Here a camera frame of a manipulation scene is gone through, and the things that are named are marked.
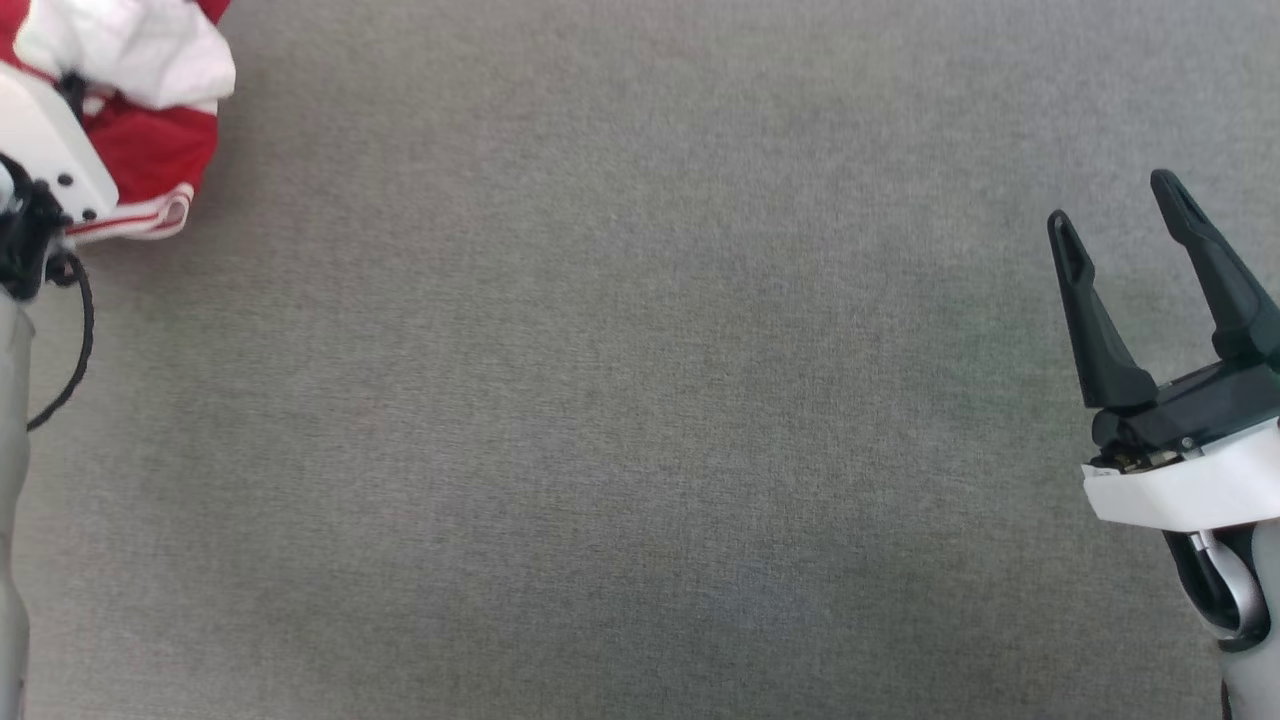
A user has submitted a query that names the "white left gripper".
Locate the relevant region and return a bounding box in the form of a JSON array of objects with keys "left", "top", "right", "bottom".
[{"left": 0, "top": 62, "right": 121, "bottom": 229}]

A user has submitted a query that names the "red and white garment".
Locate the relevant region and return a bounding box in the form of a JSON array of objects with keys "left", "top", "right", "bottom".
[{"left": 0, "top": 0, "right": 237, "bottom": 243}]

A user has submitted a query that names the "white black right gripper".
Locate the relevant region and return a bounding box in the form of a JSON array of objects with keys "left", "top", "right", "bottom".
[{"left": 1047, "top": 168, "right": 1280, "bottom": 533}]

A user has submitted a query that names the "thin black cable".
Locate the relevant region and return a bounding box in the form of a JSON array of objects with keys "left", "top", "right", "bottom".
[{"left": 28, "top": 250, "right": 96, "bottom": 433}]

